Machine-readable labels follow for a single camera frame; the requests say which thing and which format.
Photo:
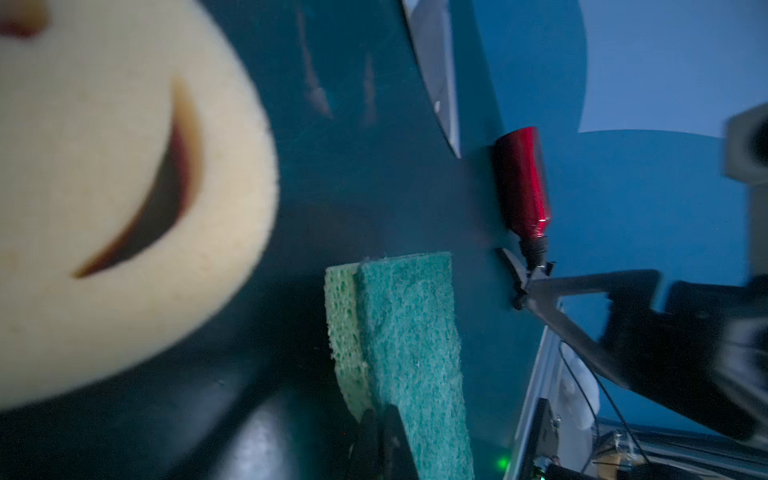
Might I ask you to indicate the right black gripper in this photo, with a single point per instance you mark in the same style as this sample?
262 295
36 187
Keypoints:
703 356

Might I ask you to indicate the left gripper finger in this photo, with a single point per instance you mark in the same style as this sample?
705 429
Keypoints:
381 449

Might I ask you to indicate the green sponge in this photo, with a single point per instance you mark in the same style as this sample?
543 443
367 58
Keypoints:
394 342

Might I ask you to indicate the yellow smiley sponge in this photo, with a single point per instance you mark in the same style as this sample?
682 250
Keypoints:
139 186

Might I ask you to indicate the red bottle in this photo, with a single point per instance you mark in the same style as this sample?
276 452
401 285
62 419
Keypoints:
522 191

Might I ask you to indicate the metal trowel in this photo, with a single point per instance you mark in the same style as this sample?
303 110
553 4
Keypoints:
429 24

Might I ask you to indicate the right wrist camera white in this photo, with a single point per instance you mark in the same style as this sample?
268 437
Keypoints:
746 146

